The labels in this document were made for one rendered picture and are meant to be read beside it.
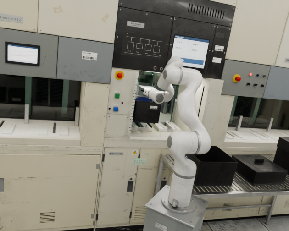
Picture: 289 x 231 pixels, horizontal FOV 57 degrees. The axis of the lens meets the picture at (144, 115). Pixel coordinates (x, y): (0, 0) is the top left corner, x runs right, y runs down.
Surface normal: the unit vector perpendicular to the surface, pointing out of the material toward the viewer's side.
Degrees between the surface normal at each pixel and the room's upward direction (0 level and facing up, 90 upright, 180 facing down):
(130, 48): 90
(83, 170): 90
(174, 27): 90
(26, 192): 90
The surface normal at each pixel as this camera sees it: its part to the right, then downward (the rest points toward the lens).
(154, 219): -0.47, 0.16
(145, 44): 0.28, 0.29
